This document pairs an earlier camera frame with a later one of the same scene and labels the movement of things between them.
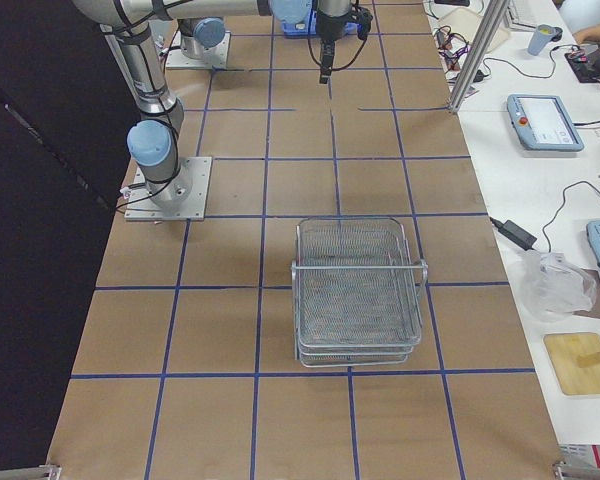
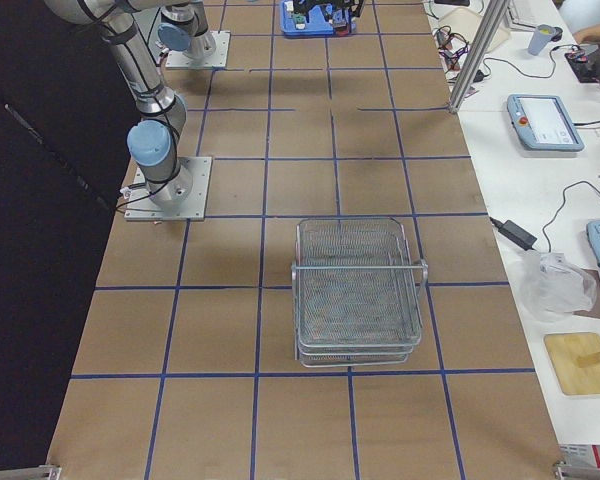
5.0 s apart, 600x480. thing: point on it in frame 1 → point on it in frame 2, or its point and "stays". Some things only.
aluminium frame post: (496, 14) stays
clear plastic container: (357, 293) stays
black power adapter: (514, 233) stays
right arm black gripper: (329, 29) → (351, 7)
